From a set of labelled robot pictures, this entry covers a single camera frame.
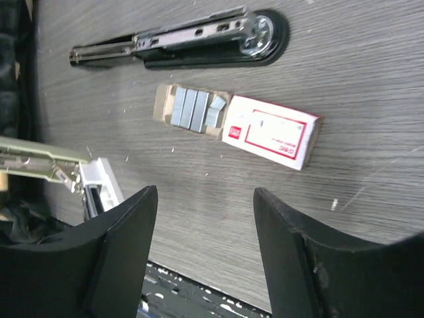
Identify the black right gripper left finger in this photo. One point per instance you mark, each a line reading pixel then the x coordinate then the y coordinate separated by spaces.
pixel 95 269

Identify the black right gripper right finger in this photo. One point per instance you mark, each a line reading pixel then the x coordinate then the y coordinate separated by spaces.
pixel 314 270

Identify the red white staple box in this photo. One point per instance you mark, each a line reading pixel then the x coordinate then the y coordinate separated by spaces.
pixel 275 132

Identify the silver staple strips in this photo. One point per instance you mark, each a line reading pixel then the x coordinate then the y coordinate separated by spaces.
pixel 197 110

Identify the black stapler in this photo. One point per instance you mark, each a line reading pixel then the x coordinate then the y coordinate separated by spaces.
pixel 233 38

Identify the black floral cushion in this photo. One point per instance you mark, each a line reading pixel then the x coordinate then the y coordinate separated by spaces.
pixel 16 30

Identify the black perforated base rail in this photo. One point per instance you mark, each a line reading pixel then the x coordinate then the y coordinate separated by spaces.
pixel 166 293

